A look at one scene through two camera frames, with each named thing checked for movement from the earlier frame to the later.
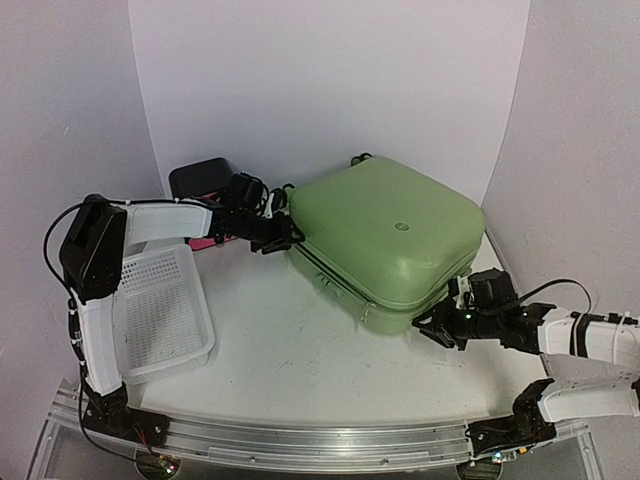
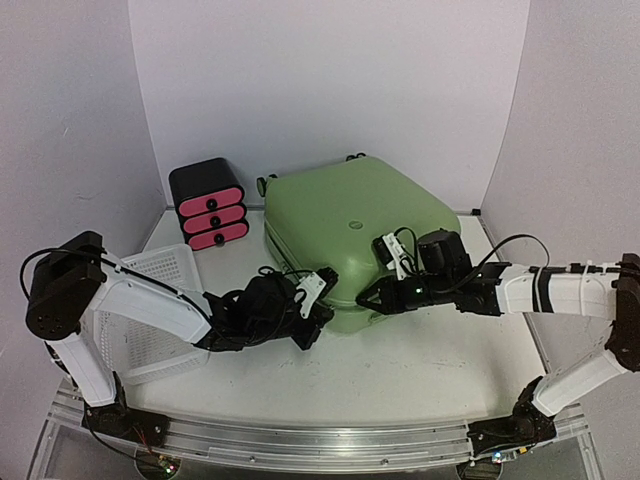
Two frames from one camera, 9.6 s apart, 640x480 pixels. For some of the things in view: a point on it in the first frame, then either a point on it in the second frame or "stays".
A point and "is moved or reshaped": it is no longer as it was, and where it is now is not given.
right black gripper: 445,321 to 396,293
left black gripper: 281,240 to 321,317
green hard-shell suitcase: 383,241 is moved or reshaped
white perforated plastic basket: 161,317 stays
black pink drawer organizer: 200,181 stays
